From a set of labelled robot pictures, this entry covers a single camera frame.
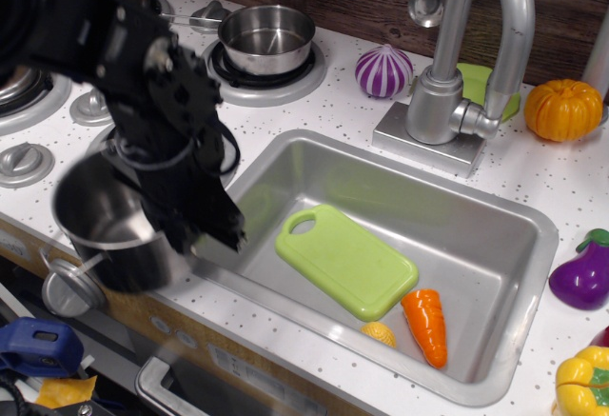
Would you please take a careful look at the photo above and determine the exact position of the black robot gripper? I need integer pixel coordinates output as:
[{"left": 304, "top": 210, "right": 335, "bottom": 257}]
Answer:
[{"left": 114, "top": 120, "right": 246, "bottom": 255}]

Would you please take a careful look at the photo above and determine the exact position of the large steel pot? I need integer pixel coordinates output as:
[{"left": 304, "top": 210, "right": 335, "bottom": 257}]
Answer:
[{"left": 51, "top": 152, "right": 194, "bottom": 293}]

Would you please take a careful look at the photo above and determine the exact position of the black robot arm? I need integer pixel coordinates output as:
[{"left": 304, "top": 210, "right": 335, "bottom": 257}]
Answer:
[{"left": 1, "top": 0, "right": 246, "bottom": 253}]

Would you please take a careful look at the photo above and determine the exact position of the upper silver stove knob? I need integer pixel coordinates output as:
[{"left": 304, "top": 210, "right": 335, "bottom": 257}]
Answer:
[{"left": 69, "top": 89, "right": 112, "bottom": 127}]

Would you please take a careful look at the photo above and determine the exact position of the silver stove knob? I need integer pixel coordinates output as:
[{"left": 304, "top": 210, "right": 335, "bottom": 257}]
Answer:
[
  {"left": 187, "top": 0, "right": 230, "bottom": 33},
  {"left": 69, "top": 89, "right": 112, "bottom": 127},
  {"left": 1, "top": 142, "right": 55, "bottom": 188}
]

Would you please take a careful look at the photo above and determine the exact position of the lower silver stove knob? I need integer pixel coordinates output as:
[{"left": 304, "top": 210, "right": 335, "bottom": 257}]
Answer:
[{"left": 1, "top": 142, "right": 55, "bottom": 188}]

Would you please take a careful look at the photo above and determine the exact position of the small steel pot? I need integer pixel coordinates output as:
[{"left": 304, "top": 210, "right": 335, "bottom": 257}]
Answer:
[{"left": 218, "top": 5, "right": 316, "bottom": 76}]

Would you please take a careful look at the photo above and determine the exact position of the back silver stove knob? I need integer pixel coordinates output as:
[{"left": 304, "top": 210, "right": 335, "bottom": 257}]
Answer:
[{"left": 187, "top": 0, "right": 230, "bottom": 33}]

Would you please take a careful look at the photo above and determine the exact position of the front left stove burner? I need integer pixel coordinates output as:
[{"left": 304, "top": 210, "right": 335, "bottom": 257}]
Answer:
[{"left": 1, "top": 66, "right": 72, "bottom": 136}]

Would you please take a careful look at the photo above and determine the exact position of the back left stove burner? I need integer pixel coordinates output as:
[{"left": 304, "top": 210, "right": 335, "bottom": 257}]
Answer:
[{"left": 102, "top": 0, "right": 176, "bottom": 20}]

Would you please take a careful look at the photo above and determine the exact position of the silver oven dial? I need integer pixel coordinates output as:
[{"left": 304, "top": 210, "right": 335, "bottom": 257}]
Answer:
[{"left": 42, "top": 259, "right": 107, "bottom": 318}]

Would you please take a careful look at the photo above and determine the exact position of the green plastic cutting board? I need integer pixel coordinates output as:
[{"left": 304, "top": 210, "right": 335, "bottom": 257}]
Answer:
[{"left": 275, "top": 205, "right": 419, "bottom": 322}]

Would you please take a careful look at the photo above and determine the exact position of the yellow toy corn piece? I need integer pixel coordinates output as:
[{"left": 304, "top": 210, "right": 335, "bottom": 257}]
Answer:
[{"left": 360, "top": 321, "right": 397, "bottom": 348}]

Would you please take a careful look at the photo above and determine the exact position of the blue clamp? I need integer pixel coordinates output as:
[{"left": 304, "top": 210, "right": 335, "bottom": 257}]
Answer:
[{"left": 1, "top": 317, "right": 85, "bottom": 378}]

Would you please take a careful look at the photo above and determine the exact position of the silver toy sink basin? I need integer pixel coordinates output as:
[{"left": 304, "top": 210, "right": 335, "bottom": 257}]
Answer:
[{"left": 195, "top": 130, "right": 559, "bottom": 407}]

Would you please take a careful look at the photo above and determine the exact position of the orange toy carrot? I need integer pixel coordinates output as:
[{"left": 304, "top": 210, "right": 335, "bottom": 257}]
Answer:
[{"left": 401, "top": 288, "right": 448, "bottom": 369}]

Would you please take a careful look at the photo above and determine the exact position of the purple striped toy onion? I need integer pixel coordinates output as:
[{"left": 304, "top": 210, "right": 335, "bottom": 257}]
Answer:
[{"left": 355, "top": 45, "right": 414, "bottom": 98}]

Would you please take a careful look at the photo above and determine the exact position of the silver toy faucet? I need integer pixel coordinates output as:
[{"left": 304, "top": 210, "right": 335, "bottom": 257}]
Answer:
[{"left": 372, "top": 0, "right": 535, "bottom": 178}]

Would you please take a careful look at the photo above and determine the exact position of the green plastic plate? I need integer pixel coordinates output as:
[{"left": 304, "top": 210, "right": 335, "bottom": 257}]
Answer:
[{"left": 457, "top": 63, "right": 521, "bottom": 122}]

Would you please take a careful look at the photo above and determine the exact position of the hanging silver ladle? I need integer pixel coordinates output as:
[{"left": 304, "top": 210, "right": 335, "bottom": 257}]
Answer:
[{"left": 408, "top": 0, "right": 445, "bottom": 29}]

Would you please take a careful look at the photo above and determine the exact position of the orange toy pumpkin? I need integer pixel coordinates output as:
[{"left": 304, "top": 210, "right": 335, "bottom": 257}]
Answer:
[{"left": 524, "top": 79, "right": 603, "bottom": 142}]

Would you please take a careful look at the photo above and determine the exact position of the purple toy eggplant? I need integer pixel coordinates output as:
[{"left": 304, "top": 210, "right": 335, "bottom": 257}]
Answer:
[{"left": 549, "top": 228, "right": 608, "bottom": 310}]

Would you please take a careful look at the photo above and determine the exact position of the yellow toy bell pepper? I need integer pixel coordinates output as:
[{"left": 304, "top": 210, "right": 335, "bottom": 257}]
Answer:
[{"left": 551, "top": 346, "right": 608, "bottom": 415}]

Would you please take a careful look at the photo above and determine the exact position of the silver oven door handle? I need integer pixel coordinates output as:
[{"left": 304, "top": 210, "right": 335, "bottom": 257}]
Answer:
[{"left": 135, "top": 356, "right": 239, "bottom": 416}]

